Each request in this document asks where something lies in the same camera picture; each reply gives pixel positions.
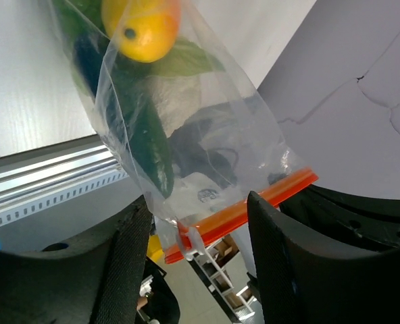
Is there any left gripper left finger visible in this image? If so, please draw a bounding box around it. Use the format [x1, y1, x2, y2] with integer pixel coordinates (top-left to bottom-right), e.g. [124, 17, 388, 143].
[0, 197, 152, 323]

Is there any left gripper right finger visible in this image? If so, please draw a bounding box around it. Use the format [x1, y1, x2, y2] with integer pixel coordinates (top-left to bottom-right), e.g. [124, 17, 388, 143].
[247, 192, 400, 323]

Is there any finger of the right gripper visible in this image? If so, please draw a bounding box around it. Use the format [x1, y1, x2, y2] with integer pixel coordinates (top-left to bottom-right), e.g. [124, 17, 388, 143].
[279, 185, 400, 252]

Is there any clear zip bag orange zipper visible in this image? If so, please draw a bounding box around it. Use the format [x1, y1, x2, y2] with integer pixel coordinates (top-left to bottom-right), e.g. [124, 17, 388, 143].
[43, 1, 318, 264]

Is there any dark green cucumber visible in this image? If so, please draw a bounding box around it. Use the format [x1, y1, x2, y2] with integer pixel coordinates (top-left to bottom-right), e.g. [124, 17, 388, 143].
[73, 32, 174, 198]

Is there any white cauliflower with leaves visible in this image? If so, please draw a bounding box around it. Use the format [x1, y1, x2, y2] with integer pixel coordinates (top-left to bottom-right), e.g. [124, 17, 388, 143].
[147, 37, 224, 137]

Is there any yellow orange mango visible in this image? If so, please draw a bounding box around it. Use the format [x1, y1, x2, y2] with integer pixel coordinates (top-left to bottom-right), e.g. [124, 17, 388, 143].
[101, 1, 181, 63]

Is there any green grape bunch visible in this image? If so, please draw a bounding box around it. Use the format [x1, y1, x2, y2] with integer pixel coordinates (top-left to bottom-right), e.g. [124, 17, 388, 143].
[50, 1, 109, 96]

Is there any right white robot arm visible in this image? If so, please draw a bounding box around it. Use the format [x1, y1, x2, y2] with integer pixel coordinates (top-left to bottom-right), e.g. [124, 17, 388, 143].
[165, 101, 400, 261]

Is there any background white shelf unit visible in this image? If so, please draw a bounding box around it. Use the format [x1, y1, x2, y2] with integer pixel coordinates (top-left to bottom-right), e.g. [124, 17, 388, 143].
[189, 235, 264, 323]

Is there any white slotted cable duct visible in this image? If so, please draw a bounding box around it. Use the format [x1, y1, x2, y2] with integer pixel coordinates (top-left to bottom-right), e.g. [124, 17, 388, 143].
[0, 167, 128, 227]

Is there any aluminium front rail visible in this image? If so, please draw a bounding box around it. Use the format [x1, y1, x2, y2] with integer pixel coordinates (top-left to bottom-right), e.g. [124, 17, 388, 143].
[0, 135, 118, 204]

